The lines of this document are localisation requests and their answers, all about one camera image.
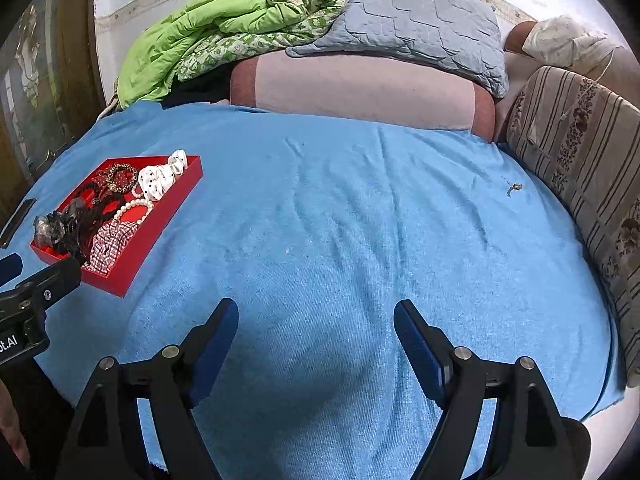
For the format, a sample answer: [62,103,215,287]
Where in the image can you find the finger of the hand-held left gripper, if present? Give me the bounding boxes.
[0,253,24,284]
[14,257,82,312]

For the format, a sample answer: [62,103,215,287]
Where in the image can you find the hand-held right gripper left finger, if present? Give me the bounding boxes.
[52,297,240,480]

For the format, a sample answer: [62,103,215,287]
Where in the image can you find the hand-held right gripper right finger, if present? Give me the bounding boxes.
[392,300,571,480]

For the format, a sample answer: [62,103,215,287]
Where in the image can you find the grey satin scrunchie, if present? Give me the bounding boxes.
[34,210,76,250]

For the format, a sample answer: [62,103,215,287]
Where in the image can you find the black hair clip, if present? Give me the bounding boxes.
[56,204,127,263]

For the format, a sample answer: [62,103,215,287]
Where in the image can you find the brown plaid scrunchie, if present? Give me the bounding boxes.
[82,221,139,276]

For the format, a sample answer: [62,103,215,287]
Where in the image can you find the pearl bracelet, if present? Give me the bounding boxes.
[113,198,154,224]

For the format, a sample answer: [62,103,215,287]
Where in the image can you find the red tray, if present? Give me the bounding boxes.
[30,155,203,297]

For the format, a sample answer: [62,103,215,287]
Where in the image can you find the gold beaded black hair tie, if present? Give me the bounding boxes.
[107,162,139,194]

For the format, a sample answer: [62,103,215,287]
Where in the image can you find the person's left hand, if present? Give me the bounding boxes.
[0,380,30,466]

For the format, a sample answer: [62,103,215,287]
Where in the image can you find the white floral scrunchie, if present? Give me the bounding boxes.
[132,150,189,202]

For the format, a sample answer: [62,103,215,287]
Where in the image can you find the blue blanket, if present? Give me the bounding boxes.
[0,100,626,476]

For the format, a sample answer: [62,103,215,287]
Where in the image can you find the wooden door with glass panel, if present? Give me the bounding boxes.
[0,0,110,221]

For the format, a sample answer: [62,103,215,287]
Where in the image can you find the black cloth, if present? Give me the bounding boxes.
[164,66,237,107]

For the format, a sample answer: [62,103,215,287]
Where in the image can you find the striped floral cushion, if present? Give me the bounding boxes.
[505,66,640,388]

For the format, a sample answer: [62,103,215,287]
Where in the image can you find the pink bolster pillow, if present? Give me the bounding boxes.
[230,54,497,140]

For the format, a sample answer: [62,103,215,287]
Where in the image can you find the green quilt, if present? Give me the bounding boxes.
[117,0,347,107]

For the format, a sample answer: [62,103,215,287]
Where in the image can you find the grey quilted pillow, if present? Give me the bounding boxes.
[286,0,510,99]

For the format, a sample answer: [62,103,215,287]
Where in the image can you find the white floral pillow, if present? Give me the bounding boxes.
[522,16,622,70]

